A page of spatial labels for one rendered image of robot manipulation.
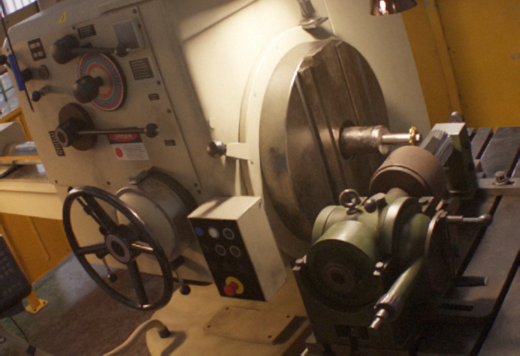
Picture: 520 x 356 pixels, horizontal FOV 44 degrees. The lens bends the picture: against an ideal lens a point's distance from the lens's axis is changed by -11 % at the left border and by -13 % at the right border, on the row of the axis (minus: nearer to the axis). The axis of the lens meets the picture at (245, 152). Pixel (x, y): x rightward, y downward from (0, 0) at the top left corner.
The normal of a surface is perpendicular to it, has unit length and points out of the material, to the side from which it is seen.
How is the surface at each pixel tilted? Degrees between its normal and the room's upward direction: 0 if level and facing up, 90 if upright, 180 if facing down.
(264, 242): 90
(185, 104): 90
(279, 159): 73
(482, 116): 90
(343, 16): 90
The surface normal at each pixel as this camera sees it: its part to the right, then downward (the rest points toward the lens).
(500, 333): -0.30, -0.89
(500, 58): -0.55, 0.46
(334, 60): 0.78, -0.02
